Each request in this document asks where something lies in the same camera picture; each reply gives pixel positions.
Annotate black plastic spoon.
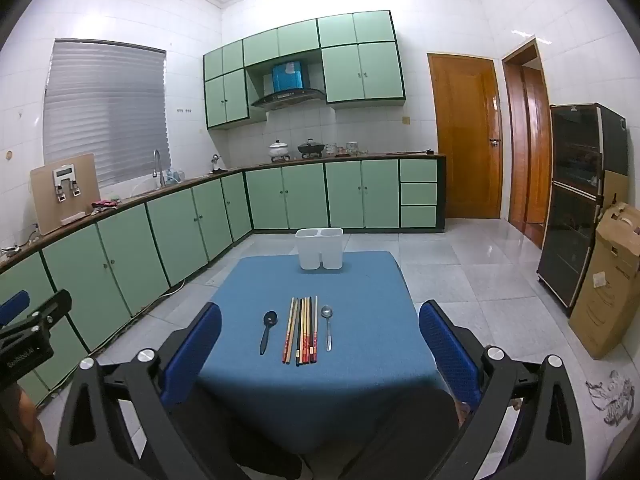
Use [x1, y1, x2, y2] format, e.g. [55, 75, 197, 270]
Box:
[259, 311, 279, 356]

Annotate closed wooden door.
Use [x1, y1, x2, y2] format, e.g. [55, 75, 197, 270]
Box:
[427, 52, 503, 220]

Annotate open wooden door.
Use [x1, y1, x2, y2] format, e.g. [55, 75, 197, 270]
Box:
[501, 37, 553, 250]

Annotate white patterned rag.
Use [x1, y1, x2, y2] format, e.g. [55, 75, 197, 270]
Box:
[585, 370, 632, 427]

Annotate green base cabinets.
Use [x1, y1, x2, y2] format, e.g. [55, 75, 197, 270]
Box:
[0, 152, 447, 406]

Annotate black range hood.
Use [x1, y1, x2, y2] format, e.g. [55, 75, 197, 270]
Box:
[251, 60, 326, 111]

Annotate grey window blind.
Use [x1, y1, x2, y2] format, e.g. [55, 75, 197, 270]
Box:
[42, 38, 168, 188]

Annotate flat cardboard sheet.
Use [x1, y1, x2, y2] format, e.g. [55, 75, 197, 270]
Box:
[602, 170, 630, 221]

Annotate brown cardboard board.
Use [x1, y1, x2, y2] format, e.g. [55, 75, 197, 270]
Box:
[30, 153, 101, 236]

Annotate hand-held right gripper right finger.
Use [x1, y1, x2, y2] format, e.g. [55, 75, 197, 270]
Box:
[380, 300, 586, 480]

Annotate person's left hand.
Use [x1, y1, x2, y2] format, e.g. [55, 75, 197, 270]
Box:
[0, 385, 57, 480]

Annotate brown cardboard box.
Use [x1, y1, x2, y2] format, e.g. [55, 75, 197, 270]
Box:
[568, 201, 640, 360]

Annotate black glass-front cabinet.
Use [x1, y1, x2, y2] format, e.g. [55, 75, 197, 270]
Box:
[537, 103, 628, 316]

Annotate green wall cabinets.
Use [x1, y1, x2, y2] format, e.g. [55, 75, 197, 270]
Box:
[202, 10, 407, 131]

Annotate red-tipped utensil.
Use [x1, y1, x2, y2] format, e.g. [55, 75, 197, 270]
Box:
[283, 296, 319, 366]

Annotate blue tablecloth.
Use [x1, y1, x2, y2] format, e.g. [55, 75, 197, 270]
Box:
[192, 251, 458, 456]

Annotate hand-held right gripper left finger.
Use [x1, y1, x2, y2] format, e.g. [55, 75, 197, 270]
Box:
[55, 301, 251, 480]

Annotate white plastic utensil holder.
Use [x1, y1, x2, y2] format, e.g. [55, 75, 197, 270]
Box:
[295, 228, 344, 272]

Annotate white device on board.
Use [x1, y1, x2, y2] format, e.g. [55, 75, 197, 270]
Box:
[52, 164, 82, 203]

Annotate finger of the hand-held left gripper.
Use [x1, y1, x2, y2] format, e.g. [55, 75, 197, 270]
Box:
[0, 289, 73, 345]

